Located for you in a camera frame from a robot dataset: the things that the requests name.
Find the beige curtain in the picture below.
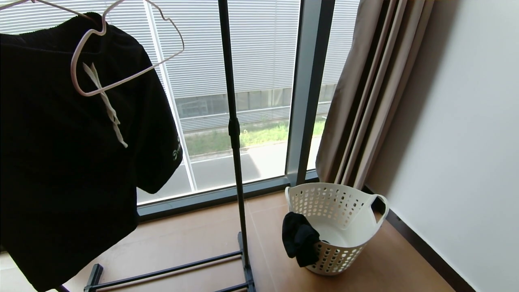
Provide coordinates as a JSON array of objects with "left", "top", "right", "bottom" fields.
[{"left": 315, "top": 0, "right": 435, "bottom": 190}]

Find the black knitted garment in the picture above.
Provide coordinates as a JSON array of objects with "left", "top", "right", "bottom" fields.
[{"left": 0, "top": 12, "right": 184, "bottom": 292}]

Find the black clothes rack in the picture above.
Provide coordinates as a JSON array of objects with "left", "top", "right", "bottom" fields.
[{"left": 57, "top": 0, "right": 257, "bottom": 292}]

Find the white laundry basket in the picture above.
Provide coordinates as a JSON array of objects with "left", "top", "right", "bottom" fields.
[{"left": 284, "top": 182, "right": 390, "bottom": 276}]

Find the window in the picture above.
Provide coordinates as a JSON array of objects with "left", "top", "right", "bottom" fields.
[{"left": 0, "top": 0, "right": 361, "bottom": 221}]

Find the pink clothes hanger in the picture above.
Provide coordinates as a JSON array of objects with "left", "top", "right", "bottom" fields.
[
  {"left": 70, "top": 0, "right": 185, "bottom": 97},
  {"left": 0, "top": 0, "right": 99, "bottom": 25}
]

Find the heap of clothes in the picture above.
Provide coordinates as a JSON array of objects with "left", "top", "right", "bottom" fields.
[{"left": 282, "top": 212, "right": 321, "bottom": 268}]

